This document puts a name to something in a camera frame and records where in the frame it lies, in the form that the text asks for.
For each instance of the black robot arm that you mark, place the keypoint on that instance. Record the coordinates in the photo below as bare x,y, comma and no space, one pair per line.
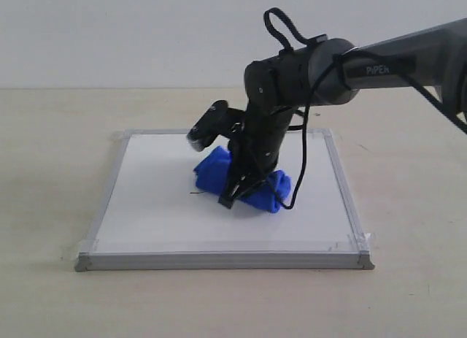
329,72

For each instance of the clear tape back left corner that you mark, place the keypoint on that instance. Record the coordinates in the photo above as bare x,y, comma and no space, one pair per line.
124,134

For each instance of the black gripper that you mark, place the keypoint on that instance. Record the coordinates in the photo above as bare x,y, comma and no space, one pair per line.
255,152

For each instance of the blue microfiber cloth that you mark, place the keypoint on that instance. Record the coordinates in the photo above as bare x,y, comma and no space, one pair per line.
211,176

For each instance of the clear tape front left corner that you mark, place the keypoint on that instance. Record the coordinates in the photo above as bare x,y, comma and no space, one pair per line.
74,251

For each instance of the black wrist camera with heatsink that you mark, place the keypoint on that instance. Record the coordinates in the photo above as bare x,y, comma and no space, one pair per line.
218,120

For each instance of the white whiteboard with aluminium frame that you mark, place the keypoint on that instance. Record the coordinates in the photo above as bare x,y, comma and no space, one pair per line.
152,217

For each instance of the clear tape front right corner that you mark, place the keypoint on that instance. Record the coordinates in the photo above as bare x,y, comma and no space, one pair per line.
354,243

